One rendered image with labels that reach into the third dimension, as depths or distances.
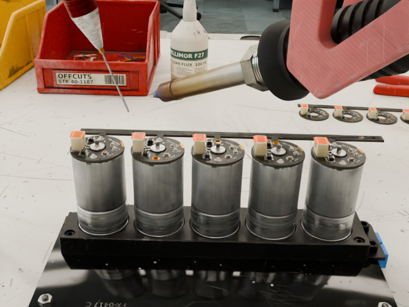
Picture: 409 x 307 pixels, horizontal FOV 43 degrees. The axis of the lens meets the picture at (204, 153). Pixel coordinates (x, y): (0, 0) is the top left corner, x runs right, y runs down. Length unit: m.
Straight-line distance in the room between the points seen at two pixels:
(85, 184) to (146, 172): 0.03
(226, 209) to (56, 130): 0.20
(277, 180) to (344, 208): 0.04
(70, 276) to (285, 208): 0.10
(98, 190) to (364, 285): 0.13
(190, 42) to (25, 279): 0.26
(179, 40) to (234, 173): 0.24
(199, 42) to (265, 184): 0.24
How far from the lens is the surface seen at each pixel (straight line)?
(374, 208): 0.33
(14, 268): 0.28
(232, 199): 0.24
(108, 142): 0.25
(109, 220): 0.25
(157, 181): 0.23
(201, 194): 0.24
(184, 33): 0.45
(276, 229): 0.25
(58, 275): 0.25
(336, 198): 0.25
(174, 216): 0.25
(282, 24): 0.16
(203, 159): 0.23
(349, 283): 0.25
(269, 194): 0.24
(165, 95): 0.20
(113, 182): 0.24
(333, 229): 0.25
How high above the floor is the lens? 0.92
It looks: 28 degrees down
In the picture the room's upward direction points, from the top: 2 degrees clockwise
